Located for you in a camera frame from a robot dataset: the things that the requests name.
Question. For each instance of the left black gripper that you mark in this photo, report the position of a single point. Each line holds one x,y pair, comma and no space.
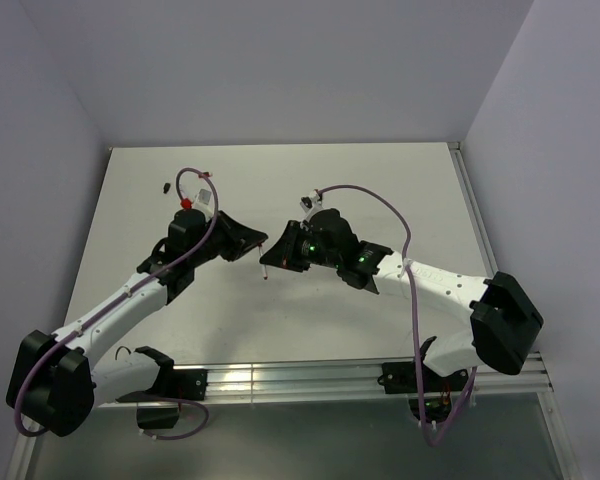
240,238

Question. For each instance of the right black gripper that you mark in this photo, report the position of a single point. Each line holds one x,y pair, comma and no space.
284,253

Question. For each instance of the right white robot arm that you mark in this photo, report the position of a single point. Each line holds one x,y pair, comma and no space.
500,321

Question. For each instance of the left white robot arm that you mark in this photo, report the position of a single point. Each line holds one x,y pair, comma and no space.
56,381

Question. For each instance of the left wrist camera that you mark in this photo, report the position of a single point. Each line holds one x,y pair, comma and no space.
200,201

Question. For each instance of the aluminium front rail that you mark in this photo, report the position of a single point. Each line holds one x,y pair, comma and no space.
288,382

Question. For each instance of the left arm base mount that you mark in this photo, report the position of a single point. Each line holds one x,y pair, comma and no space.
182,388

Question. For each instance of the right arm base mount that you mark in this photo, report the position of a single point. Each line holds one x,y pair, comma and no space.
400,378

